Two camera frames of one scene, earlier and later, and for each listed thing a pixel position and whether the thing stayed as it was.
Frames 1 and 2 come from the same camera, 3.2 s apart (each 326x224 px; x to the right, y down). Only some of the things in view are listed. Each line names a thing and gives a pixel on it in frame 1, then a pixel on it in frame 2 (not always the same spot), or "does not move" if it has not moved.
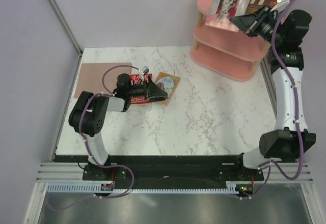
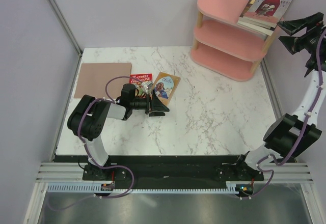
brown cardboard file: [91, 75] does not move
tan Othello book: [168, 83] does not move
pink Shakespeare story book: [231, 0] -> [265, 6]
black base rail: [165, 168] does not move
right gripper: [250, 24] -> [293, 27]
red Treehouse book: [136, 79] does not move
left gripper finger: [156, 93] -> [157, 105]
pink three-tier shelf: [221, 47] does not move
